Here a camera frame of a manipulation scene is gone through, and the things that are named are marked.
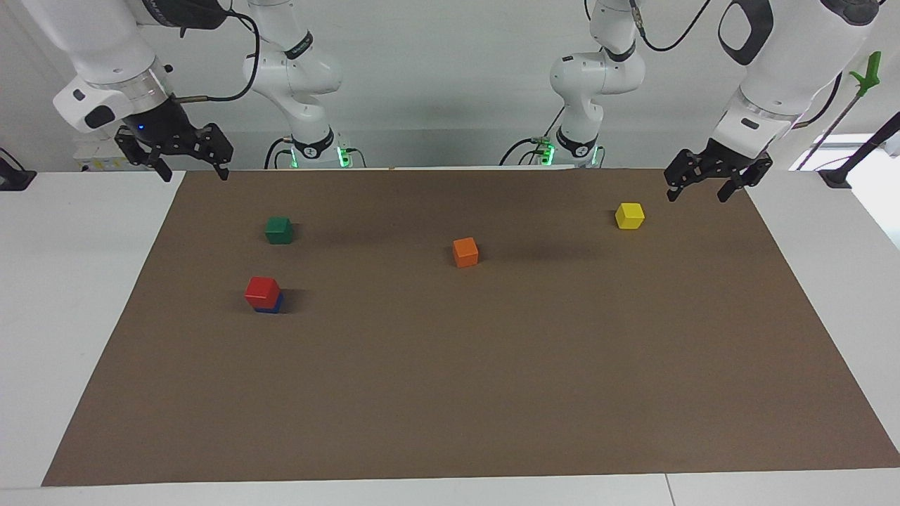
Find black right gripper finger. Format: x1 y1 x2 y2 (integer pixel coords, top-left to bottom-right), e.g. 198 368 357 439
189 122 235 181
114 128 174 183

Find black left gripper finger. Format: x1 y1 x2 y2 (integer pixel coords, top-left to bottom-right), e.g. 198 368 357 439
716 155 773 203
664 148 715 203

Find red wooden block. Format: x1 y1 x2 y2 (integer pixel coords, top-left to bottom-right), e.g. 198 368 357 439
245 276 281 309

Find white cardboard box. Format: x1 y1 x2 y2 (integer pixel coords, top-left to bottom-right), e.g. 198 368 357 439
72 136 151 172

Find green tipped grabber stick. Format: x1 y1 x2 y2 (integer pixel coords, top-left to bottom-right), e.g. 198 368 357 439
795 51 882 171

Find brown paper table mat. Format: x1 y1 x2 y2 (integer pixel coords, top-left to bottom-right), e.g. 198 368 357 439
42 167 900 487

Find black right arm base cables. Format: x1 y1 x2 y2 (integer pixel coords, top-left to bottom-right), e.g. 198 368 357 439
264 136 295 170

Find black arm base cables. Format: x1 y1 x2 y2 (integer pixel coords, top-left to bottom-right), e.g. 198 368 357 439
264 136 295 170
499 104 565 167

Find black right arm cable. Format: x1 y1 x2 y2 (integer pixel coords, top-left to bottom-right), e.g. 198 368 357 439
176 8 262 104

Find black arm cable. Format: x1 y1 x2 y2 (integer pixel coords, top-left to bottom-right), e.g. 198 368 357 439
176 8 262 104
629 0 844 131

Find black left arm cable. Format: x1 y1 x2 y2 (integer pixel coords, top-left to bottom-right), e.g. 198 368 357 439
629 0 844 131

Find black clamp mount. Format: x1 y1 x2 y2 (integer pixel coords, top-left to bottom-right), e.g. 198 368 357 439
0 148 37 192

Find black left arm base cables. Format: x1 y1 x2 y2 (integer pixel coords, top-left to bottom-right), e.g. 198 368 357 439
499 104 565 167

